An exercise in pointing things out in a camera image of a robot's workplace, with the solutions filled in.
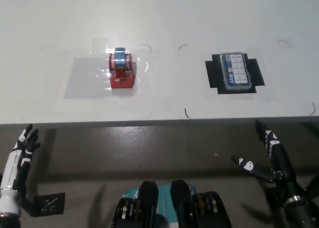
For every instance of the clear blue screw box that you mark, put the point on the clear blue screw box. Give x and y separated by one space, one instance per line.
236 70

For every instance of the black robot body block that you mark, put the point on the black robot body block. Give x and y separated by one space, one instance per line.
199 208
135 208

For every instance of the clear plastic film sheet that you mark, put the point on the clear plastic film sheet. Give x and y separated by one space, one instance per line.
74 104

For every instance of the red tape dispenser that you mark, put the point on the red tape dispenser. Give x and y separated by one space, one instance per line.
121 70

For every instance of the black tape patch rectangular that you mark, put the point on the black tape patch rectangular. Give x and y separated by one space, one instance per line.
48 204

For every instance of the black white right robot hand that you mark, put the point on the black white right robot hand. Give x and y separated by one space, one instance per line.
280 158

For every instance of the black tape patch cross-shaped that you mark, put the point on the black tape patch cross-shaped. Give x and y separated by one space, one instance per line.
211 71

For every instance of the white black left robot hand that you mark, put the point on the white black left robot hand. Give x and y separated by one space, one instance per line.
11 170

